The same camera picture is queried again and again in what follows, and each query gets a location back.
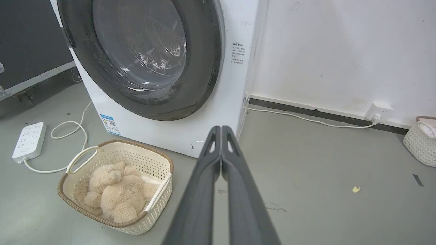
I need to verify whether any beige plush teddy bear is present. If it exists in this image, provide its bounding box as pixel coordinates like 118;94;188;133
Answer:
83;161;160;223

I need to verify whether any white wall power cable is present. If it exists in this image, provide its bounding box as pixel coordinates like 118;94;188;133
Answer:
248;108;379;129

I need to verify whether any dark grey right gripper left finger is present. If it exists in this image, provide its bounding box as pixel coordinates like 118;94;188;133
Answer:
162;126;222;245

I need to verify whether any white wall socket plug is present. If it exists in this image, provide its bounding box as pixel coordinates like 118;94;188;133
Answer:
365;102;393;124

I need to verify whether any round dark washing machine door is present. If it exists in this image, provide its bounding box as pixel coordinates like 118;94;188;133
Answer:
57;0;225;121

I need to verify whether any white power strip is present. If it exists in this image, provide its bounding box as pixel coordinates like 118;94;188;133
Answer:
12;122;47;164

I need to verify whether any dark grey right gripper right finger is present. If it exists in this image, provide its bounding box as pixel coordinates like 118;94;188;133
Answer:
221;126;282;245

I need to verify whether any black flight case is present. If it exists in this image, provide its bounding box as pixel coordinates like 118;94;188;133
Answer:
0;0;83;102

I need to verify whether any blue energy label sticker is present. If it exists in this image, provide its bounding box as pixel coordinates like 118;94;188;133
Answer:
100;114;122;136

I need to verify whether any cream perforated laundry basket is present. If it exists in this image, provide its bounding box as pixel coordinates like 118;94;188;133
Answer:
57;139;174;236

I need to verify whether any white front-load washing machine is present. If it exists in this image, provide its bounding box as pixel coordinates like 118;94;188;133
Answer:
50;0;269;159

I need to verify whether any white woven basket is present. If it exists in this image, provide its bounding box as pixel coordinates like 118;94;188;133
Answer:
403;116;436;168

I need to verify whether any white power strip cable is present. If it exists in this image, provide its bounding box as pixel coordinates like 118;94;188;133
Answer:
23;101;94;174

